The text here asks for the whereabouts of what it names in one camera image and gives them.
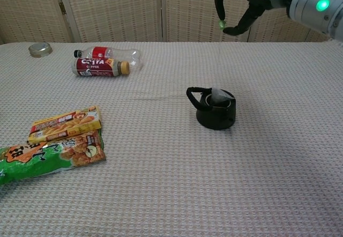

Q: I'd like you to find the grey tea bag green tag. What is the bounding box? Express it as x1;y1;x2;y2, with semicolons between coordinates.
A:
210;19;234;107

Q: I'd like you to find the black teapot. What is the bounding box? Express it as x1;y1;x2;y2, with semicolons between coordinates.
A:
185;86;237;131

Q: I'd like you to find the green snack bag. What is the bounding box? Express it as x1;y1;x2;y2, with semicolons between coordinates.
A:
0;129;107;187

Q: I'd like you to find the bamboo folding screen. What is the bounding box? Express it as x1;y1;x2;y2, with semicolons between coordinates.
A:
0;0;343;45

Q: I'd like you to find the clear bottle red label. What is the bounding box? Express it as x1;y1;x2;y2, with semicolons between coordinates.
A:
73;46;143;69

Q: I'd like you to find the Costa coffee bottle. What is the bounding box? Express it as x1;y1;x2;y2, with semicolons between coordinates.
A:
71;57;131;78

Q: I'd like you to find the beige woven tablecloth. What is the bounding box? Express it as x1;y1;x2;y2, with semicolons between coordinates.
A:
0;40;343;237

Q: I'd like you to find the round metal tin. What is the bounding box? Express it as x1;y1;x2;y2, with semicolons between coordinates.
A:
28;42;54;58

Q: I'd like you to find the yellow snack box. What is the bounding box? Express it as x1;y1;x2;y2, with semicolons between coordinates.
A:
27;105;103;144

